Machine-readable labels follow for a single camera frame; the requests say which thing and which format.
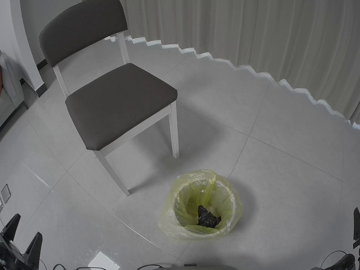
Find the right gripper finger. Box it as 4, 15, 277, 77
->
353, 207, 360, 249

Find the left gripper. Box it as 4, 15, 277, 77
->
0, 213, 43, 270

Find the yellow plastic bag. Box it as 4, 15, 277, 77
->
159, 168, 244, 240

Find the black plastic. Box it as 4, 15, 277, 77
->
196, 205, 222, 228

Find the pale grey sofa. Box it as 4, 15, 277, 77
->
0, 49, 29, 129

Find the white chair with grey seat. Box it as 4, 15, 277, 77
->
39, 0, 180, 197

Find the white curtain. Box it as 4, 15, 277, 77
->
80, 0, 360, 129

